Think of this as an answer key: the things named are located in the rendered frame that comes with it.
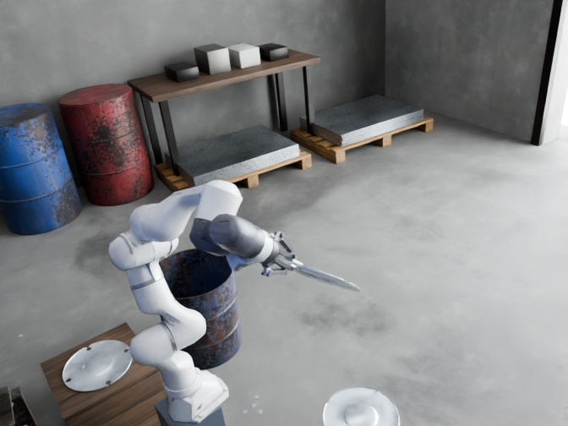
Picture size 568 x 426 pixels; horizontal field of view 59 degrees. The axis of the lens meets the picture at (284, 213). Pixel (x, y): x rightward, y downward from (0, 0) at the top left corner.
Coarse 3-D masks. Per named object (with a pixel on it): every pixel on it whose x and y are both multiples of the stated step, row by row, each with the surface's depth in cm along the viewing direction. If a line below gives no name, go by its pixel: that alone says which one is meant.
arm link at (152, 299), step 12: (144, 288) 159; (156, 288) 161; (168, 288) 165; (144, 300) 160; (156, 300) 160; (168, 300) 163; (144, 312) 162; (156, 312) 161; (168, 312) 162; (180, 312) 164; (192, 312) 168; (168, 324) 164; (180, 324) 164; (192, 324) 166; (204, 324) 169; (180, 336) 163; (192, 336) 165; (180, 348) 165
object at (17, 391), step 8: (0, 392) 171; (8, 392) 171; (16, 392) 173; (16, 400) 172; (24, 400) 174; (16, 408) 173; (24, 408) 174; (16, 416) 174; (24, 416) 176; (32, 416) 179; (16, 424) 175; (24, 424) 177; (32, 424) 179
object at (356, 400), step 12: (336, 396) 206; (348, 396) 205; (360, 396) 205; (372, 396) 204; (384, 396) 204; (324, 408) 201; (336, 408) 201; (348, 408) 200; (360, 408) 199; (372, 408) 199; (384, 408) 199; (324, 420) 197; (336, 420) 196; (348, 420) 195; (360, 420) 194; (372, 420) 194; (384, 420) 194; (396, 420) 194
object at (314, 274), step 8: (296, 264) 148; (296, 272) 171; (304, 272) 165; (312, 272) 151; (320, 272) 146; (320, 280) 167; (328, 280) 164; (336, 280) 148; (352, 288) 156; (360, 288) 155
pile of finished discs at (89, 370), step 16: (80, 352) 226; (96, 352) 225; (112, 352) 224; (128, 352) 223; (64, 368) 218; (80, 368) 218; (96, 368) 216; (112, 368) 216; (80, 384) 210; (96, 384) 209
